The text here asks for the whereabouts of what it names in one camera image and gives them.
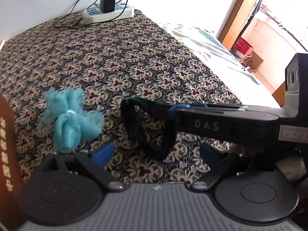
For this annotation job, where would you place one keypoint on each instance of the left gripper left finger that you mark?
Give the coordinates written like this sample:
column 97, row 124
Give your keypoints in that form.
column 99, row 157

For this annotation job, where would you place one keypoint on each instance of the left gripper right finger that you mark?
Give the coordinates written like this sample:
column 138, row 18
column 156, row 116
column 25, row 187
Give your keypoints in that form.
column 210, row 155

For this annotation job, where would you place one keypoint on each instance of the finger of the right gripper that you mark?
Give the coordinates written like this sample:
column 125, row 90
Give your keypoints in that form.
column 206, row 114

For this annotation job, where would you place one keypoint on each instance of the teal mesh bath pouf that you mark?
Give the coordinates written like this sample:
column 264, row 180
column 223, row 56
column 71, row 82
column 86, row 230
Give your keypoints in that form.
column 72, row 124

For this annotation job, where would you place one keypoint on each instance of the light green bed sheet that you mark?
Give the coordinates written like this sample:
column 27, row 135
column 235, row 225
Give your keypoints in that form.
column 244, row 85

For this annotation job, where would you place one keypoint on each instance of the patterned floral tablecloth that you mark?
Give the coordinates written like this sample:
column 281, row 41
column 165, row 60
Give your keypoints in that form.
column 110, row 62

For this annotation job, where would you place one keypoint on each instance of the red box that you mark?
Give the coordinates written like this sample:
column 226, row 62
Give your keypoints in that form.
column 243, row 46

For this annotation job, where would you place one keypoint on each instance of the cardboard box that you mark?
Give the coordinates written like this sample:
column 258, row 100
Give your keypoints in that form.
column 11, row 182

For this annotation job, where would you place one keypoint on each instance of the white power strip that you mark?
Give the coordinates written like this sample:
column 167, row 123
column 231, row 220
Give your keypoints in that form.
column 94, row 14

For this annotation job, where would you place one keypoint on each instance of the black charger plug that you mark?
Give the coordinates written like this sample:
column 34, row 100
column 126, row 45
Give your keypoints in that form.
column 107, row 6

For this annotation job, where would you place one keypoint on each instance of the black camera box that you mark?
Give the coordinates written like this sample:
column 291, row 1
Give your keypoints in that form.
column 296, row 88

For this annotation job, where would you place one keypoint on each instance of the wooden door frame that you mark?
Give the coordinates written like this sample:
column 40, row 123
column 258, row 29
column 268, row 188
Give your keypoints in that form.
column 276, row 30

